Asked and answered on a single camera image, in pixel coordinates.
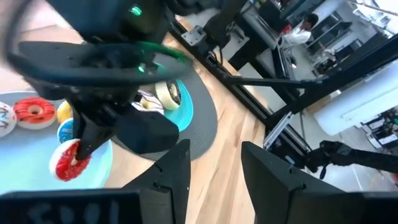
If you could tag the blue iced donut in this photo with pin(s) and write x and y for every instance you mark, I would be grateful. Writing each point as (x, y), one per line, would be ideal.
(65, 132)

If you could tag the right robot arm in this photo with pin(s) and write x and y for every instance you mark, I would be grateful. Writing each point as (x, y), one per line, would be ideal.
(93, 15)

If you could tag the red sprinkled donut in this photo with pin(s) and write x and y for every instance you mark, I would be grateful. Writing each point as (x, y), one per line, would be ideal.
(66, 169)

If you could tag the yellow iced donut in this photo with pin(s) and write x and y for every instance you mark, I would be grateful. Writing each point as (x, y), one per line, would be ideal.
(63, 112)

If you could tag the silver metal bracket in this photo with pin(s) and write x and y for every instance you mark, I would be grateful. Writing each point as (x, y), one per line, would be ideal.
(194, 35)

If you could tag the white background table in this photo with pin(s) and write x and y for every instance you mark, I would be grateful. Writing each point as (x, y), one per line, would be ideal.
(357, 105)

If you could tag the black background robot arm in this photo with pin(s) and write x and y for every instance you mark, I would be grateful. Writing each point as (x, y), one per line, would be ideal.
(357, 157)

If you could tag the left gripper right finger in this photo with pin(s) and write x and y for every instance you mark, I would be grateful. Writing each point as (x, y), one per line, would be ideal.
(267, 186)

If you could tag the black table frame rail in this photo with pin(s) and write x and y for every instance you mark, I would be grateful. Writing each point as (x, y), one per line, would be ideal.
(239, 91)

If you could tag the white chocolate drizzled donut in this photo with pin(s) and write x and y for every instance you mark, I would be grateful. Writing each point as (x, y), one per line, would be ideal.
(149, 102)

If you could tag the white sprinkled chocolate-striped donut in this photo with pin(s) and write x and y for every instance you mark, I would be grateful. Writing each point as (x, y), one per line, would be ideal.
(6, 119)

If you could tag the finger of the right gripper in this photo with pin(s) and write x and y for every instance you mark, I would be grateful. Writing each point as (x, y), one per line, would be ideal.
(83, 140)
(98, 137)

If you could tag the grey round woven placemat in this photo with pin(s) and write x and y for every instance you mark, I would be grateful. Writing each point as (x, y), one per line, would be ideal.
(202, 124)

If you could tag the black frame bar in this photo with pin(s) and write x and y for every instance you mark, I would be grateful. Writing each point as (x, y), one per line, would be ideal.
(267, 81)

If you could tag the light blue plate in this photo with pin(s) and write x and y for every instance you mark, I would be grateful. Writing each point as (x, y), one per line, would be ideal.
(28, 155)

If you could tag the silver aluminium extrusion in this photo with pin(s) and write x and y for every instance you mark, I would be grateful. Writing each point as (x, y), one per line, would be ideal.
(276, 132)

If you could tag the orange-red black-striped donut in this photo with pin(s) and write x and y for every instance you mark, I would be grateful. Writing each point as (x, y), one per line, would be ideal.
(25, 112)

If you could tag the chocolate iced donut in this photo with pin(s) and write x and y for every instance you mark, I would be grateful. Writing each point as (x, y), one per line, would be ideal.
(163, 96)

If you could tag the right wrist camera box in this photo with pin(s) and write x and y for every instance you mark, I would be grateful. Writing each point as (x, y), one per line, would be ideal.
(146, 130)

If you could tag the metal shelf rack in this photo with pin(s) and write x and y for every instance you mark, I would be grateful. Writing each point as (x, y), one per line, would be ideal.
(329, 34)

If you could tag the black frame post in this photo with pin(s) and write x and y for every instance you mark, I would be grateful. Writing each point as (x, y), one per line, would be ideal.
(342, 77)

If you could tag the person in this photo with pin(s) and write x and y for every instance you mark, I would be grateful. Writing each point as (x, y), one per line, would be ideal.
(295, 37)

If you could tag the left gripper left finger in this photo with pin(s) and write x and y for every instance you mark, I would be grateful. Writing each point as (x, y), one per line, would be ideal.
(171, 180)

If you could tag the teal plate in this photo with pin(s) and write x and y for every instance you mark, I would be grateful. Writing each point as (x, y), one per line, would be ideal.
(183, 115)

